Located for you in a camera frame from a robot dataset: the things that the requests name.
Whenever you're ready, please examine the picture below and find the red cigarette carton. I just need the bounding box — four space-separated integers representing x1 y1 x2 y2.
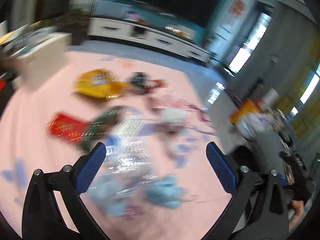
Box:
46 112 89 143

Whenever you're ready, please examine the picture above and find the green snack wrapper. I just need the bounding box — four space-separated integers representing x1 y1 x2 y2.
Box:
78 105 127 154

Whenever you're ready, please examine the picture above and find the white blue paper box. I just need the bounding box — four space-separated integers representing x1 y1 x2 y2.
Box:
104 114 155 161

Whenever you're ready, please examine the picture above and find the yellow snack bag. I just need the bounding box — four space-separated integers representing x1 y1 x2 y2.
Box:
73 69 129 100

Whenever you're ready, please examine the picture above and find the dark green wrapper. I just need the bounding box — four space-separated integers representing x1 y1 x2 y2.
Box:
127 72 151 95

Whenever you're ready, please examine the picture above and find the red wrapper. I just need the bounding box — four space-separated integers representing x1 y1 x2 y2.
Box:
148 79 167 89

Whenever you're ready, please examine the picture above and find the white plastic bag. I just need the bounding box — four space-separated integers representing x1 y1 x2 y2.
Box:
236 112 274 141

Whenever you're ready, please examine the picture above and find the orange shopping bag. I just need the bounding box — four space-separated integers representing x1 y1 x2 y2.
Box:
228 99 264 125

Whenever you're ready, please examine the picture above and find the pink patterned tablecloth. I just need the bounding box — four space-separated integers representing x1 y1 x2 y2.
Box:
1 51 231 239

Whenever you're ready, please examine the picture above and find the pink plastic wrapper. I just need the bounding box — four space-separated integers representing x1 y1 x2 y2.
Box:
148 94 190 136

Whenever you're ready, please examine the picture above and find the white wooden box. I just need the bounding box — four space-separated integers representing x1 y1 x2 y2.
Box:
12 32 72 91

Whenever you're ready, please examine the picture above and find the right red Chinese knot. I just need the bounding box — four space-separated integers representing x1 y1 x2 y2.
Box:
229 0 246 18

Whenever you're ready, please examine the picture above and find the white TV cabinet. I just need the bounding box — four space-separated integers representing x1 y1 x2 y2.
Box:
87 17 210 62

